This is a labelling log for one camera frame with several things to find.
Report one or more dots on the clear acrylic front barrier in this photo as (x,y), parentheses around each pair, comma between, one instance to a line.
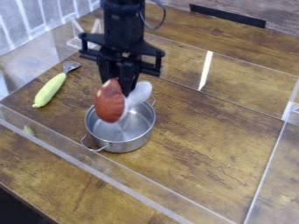
(128,181)

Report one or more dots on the black bar on table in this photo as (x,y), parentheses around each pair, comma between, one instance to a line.
(246,20)

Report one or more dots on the yellow-green handled peeler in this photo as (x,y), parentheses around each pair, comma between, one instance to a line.
(54,84)

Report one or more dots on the clear acrylic right panel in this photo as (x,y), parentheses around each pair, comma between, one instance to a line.
(275,204)

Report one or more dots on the silver metal pot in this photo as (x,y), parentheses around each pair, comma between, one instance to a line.
(122,136)

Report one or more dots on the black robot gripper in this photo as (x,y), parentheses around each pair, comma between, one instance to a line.
(120,49)

